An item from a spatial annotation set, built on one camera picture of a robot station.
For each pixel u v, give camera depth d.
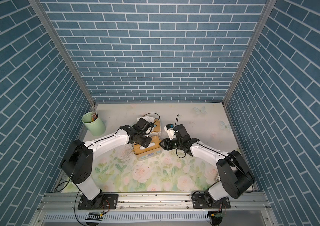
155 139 0.91
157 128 0.96
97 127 0.94
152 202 0.75
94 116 0.89
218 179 0.79
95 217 0.72
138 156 0.84
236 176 0.44
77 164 0.46
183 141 0.68
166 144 0.75
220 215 0.71
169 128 0.79
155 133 0.89
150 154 0.88
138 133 0.66
